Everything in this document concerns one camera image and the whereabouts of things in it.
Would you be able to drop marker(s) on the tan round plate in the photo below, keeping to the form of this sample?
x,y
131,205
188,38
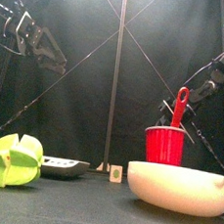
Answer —
x,y
177,190

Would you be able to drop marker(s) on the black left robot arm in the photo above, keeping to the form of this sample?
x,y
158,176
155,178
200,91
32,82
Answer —
x,y
4,23

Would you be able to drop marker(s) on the red plastic utensil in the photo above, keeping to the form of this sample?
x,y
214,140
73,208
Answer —
x,y
180,108

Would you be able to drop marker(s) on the red plastic cup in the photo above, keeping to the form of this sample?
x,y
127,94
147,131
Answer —
x,y
164,146

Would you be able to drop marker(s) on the small green-marked block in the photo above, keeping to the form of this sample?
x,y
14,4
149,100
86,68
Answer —
x,y
116,174

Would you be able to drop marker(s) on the white toy phone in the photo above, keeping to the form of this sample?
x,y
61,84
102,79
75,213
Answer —
x,y
63,167

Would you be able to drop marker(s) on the lime green plush toy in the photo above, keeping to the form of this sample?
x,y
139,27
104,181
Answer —
x,y
11,161

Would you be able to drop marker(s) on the black vertical frame pole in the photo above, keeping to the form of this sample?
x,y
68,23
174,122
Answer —
x,y
114,84

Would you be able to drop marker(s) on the white pole base bracket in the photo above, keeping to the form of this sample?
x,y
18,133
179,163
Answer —
x,y
101,167

